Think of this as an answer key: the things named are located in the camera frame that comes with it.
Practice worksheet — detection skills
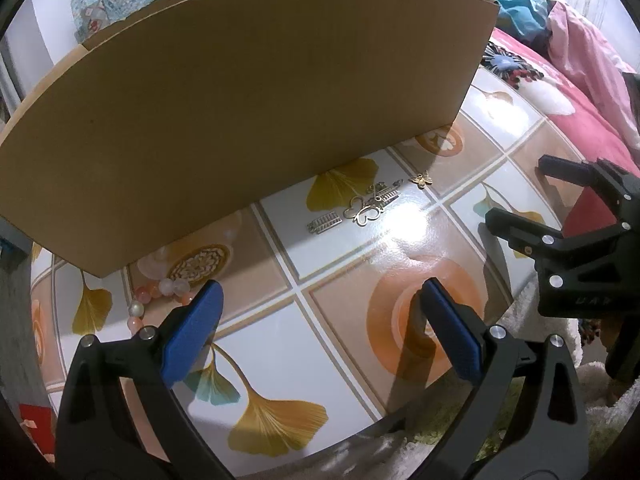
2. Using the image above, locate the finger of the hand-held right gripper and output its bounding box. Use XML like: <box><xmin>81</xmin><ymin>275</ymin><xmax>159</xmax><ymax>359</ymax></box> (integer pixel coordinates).
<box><xmin>537</xmin><ymin>155</ymin><xmax>640</xmax><ymax>231</ymax></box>
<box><xmin>485</xmin><ymin>207</ymin><xmax>631</xmax><ymax>317</ymax></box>

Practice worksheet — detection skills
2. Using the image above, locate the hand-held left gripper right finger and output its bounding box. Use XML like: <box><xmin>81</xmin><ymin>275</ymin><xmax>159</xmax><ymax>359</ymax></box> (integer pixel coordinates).
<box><xmin>420</xmin><ymin>277</ymin><xmax>591</xmax><ymax>480</ymax></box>

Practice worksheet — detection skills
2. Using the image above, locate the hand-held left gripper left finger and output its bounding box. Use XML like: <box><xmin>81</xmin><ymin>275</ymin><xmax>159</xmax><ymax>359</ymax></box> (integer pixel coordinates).
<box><xmin>54</xmin><ymin>280</ymin><xmax>236</xmax><ymax>480</ymax></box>

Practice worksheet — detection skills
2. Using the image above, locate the colourful beaded bracelet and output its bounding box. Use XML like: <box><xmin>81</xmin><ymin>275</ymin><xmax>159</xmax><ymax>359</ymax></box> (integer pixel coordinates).
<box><xmin>127</xmin><ymin>280</ymin><xmax>196</xmax><ymax>333</ymax></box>

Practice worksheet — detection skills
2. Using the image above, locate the silver bar earring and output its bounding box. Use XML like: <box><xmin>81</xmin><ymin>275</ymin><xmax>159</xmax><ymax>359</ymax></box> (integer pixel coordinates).
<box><xmin>306</xmin><ymin>212</ymin><xmax>342</xmax><ymax>233</ymax></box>
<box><xmin>367</xmin><ymin>180</ymin><xmax>405</xmax><ymax>206</ymax></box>

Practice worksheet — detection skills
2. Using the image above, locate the gold butterfly pendant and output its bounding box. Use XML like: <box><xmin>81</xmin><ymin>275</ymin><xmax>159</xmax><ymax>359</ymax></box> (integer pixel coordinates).
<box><xmin>344</xmin><ymin>196</ymin><xmax>383</xmax><ymax>226</ymax></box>

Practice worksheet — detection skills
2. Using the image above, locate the brown cardboard box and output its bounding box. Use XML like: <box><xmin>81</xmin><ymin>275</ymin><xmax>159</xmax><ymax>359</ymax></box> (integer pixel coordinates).
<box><xmin>0</xmin><ymin>0</ymin><xmax>501</xmax><ymax>278</ymax></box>

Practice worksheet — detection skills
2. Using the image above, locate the pink floral bed sheet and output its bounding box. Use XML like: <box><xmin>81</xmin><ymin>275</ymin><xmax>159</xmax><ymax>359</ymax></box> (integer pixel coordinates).
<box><xmin>480</xmin><ymin>27</ymin><xmax>640</xmax><ymax>241</ymax></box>

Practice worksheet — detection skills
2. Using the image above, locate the ginkgo print tablecloth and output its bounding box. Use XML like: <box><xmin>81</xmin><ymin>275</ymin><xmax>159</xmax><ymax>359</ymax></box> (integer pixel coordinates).
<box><xmin>27</xmin><ymin>67</ymin><xmax>571</xmax><ymax>461</ymax></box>

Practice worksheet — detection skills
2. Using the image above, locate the pink white blanket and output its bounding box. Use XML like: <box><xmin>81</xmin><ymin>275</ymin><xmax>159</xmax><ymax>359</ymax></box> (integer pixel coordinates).
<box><xmin>545</xmin><ymin>0</ymin><xmax>640</xmax><ymax>141</ymax></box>

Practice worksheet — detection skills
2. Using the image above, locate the blue cartoon blanket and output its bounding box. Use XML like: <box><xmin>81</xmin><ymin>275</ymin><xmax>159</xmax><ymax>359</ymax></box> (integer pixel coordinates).
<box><xmin>400</xmin><ymin>0</ymin><xmax>558</xmax><ymax>43</ymax></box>

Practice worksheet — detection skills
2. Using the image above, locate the red paper packet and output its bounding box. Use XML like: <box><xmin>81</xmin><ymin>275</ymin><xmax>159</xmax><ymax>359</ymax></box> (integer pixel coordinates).
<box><xmin>20</xmin><ymin>402</ymin><xmax>56</xmax><ymax>461</ymax></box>

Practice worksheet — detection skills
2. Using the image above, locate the floral padded panel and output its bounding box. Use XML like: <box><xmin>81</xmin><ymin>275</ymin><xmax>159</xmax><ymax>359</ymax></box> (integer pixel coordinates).
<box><xmin>75</xmin><ymin>2</ymin><xmax>118</xmax><ymax>41</ymax></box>

